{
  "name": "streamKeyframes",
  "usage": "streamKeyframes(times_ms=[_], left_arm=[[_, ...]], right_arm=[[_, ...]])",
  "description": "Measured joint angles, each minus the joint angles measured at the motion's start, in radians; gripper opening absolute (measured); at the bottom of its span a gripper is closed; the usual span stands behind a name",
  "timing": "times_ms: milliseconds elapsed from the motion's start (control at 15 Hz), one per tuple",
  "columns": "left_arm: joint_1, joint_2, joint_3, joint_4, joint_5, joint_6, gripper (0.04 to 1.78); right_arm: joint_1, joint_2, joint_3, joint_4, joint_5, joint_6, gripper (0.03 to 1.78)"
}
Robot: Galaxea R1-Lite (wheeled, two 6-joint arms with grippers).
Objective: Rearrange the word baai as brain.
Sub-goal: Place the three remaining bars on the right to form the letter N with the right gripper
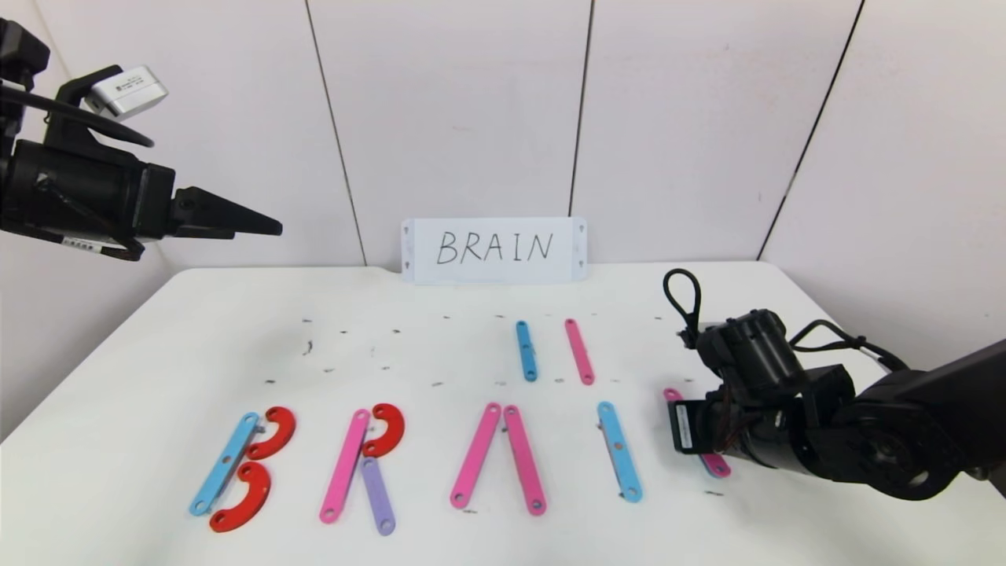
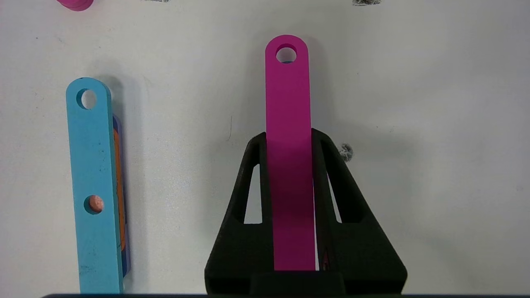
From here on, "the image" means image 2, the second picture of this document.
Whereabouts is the long pink bar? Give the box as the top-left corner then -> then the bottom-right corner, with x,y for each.
265,35 -> 316,272

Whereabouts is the short pink bar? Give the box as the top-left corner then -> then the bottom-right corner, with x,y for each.
56,0 -> 95,12

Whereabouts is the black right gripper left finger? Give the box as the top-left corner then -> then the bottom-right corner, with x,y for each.
205,132 -> 276,294

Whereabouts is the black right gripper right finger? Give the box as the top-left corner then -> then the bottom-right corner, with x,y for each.
311,128 -> 408,294

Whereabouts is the long light blue bar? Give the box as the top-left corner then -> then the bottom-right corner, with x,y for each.
66,77 -> 131,294

